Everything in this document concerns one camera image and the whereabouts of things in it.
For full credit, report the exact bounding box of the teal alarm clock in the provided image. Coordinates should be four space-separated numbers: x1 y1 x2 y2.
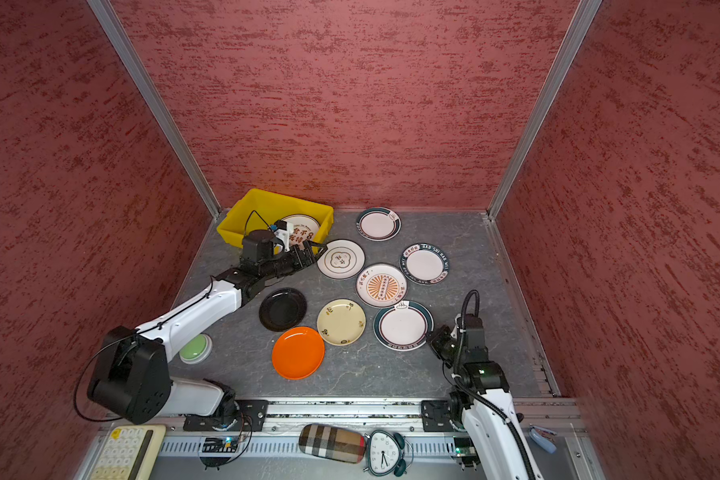
365 430 407 477

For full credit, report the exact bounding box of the aluminium corner post left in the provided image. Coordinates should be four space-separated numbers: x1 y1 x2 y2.
87 0 222 219

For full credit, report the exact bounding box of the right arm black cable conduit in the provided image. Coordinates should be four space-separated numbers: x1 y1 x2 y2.
452 289 538 480

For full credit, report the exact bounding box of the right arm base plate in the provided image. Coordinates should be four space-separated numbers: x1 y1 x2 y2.
420 400 456 433

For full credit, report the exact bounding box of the green push button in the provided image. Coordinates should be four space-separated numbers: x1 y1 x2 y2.
179 333 213 365

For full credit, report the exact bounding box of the yellow plastic bin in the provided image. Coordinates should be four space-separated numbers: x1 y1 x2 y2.
217 188 334 247

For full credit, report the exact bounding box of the aluminium corner post right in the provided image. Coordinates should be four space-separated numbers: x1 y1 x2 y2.
487 0 602 222

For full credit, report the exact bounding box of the right circuit board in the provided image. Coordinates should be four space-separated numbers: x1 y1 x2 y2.
451 437 480 467

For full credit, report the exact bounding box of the circuit board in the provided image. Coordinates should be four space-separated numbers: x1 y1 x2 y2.
451 437 480 467
201 437 238 455

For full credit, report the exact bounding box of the white red characters plate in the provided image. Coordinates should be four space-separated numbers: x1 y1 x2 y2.
283 214 320 247

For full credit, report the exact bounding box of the cream calculator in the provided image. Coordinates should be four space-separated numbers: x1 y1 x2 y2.
88 425 166 480

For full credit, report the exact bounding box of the white flower motif plate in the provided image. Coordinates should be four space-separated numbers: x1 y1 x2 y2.
317 240 366 279

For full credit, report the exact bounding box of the black plate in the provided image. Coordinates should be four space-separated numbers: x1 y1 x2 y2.
259 288 308 332

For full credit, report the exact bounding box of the left circuit board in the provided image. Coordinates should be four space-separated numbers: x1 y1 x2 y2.
201 437 238 455

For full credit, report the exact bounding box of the light blue small object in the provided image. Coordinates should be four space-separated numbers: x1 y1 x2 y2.
529 425 557 454

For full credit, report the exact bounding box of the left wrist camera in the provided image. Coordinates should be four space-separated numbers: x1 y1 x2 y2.
271 219 293 251

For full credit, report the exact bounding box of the cream yellow plate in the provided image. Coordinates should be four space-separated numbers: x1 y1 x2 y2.
316 299 366 346

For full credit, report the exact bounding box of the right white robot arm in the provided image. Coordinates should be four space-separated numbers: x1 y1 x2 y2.
427 313 543 479

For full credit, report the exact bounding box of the plaid glasses case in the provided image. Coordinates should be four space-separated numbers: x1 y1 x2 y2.
298 423 366 464

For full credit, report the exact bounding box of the large green rim plate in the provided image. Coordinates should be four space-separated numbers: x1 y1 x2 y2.
373 300 435 352

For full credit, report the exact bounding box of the green red ring plate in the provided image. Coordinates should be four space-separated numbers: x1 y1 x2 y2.
356 207 402 242

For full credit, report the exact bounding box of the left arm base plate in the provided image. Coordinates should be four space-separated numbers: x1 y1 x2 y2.
183 399 269 434

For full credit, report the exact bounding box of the orange sunburst plate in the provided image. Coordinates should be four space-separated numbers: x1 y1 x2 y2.
356 263 408 308

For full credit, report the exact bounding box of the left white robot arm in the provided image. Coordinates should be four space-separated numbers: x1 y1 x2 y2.
86 229 327 431

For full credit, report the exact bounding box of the aluminium corner post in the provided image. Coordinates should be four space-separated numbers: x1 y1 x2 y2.
87 0 222 219
487 0 602 222

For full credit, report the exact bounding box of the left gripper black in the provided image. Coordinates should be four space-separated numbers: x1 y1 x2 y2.
261 240 328 280

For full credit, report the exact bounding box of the green rim HAO SHI plate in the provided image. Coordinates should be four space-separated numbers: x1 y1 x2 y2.
399 243 450 285

